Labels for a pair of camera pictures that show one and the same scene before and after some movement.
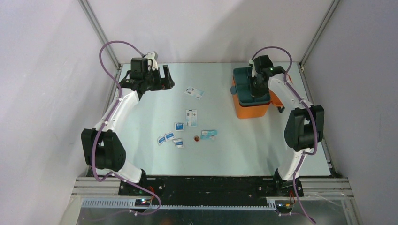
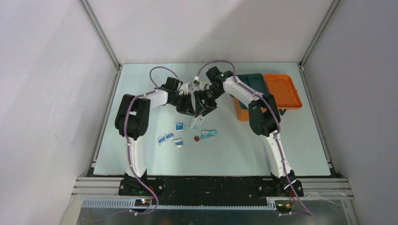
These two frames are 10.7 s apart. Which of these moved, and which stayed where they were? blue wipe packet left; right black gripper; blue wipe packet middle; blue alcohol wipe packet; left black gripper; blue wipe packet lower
Moved: right black gripper; left black gripper
Stayed: blue alcohol wipe packet; blue wipe packet middle; blue wipe packet left; blue wipe packet lower
